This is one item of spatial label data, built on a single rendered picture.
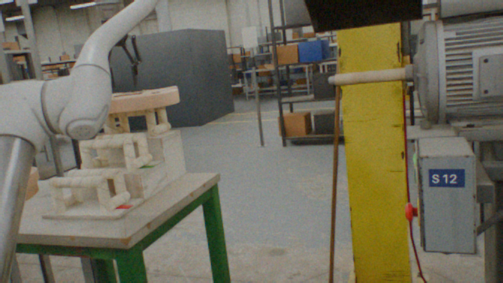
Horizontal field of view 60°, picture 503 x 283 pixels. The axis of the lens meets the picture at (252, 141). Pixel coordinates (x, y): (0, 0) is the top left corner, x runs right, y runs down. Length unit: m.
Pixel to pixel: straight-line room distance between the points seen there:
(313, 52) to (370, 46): 3.98
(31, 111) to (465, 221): 0.94
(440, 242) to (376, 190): 1.28
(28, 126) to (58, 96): 0.09
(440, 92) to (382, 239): 1.31
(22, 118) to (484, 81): 1.02
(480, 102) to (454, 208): 0.32
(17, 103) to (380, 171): 1.61
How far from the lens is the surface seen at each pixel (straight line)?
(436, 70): 1.08
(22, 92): 1.13
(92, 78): 1.12
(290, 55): 6.13
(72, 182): 1.38
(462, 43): 1.11
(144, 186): 1.42
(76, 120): 1.06
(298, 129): 6.26
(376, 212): 2.24
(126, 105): 1.44
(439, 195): 0.90
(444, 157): 0.88
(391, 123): 2.11
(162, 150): 1.53
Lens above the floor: 1.34
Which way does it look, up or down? 11 degrees down
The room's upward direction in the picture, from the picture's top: 7 degrees counter-clockwise
